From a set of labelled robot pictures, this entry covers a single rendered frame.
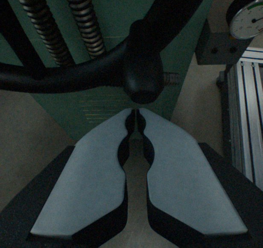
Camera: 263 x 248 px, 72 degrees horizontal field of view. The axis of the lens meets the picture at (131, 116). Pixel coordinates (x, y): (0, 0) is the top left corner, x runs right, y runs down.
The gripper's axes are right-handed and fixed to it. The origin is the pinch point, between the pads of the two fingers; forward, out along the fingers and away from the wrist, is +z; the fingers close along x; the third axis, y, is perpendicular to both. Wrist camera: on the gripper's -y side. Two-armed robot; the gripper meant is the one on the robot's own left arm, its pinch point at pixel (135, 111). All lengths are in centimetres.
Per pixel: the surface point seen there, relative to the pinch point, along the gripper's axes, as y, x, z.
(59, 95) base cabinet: 16.2, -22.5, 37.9
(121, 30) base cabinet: -1.7, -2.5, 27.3
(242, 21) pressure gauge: -3.1, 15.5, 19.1
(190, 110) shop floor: 43, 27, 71
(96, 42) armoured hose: -2.1, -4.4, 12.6
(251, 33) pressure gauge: -1.1, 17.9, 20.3
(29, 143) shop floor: 50, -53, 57
